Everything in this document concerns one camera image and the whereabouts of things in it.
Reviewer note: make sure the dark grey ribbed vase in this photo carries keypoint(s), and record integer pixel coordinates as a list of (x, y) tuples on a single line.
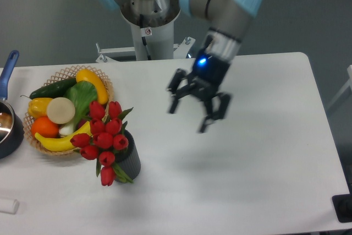
[(129, 160)]

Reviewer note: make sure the green cucumber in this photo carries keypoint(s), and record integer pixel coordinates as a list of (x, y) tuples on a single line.
[(54, 90)]

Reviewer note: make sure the green leafy cabbage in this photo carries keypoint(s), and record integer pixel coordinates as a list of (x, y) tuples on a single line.
[(81, 95)]

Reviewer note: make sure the woven wicker basket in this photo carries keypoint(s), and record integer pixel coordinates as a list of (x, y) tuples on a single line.
[(97, 77)]

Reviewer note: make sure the black device at edge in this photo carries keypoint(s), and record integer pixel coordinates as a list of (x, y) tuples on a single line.
[(342, 206)]

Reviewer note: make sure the orange fruit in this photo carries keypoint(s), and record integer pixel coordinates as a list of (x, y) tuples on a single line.
[(45, 127)]

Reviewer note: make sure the yellow bell pepper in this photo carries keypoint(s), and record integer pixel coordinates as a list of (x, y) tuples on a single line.
[(38, 107)]

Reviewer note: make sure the blue handled saucepan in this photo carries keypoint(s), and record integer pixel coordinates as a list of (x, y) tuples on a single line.
[(12, 132)]

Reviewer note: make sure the purple eggplant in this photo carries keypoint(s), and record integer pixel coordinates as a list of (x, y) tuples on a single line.
[(81, 123)]

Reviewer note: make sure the beige round disc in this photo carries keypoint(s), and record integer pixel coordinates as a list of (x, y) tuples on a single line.
[(60, 110)]

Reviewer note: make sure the red tulip bouquet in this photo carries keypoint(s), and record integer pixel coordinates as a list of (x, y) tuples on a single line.
[(105, 142)]

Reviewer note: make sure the white metal frame bracket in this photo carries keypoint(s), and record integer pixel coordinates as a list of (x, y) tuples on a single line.
[(105, 55)]

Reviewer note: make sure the white cylinder object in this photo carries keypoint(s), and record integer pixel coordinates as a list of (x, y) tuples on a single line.
[(9, 206)]

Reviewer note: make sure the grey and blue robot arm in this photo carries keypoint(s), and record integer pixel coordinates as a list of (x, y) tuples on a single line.
[(229, 22)]

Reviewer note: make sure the white furniture part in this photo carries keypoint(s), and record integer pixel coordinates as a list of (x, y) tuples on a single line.
[(340, 96)]

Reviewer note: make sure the yellow banana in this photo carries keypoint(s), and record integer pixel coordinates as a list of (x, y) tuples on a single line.
[(62, 144)]

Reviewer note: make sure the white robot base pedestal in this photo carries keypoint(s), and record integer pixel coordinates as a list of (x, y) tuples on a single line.
[(151, 23)]

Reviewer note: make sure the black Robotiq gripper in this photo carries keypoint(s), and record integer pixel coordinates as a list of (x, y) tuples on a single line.
[(207, 74)]

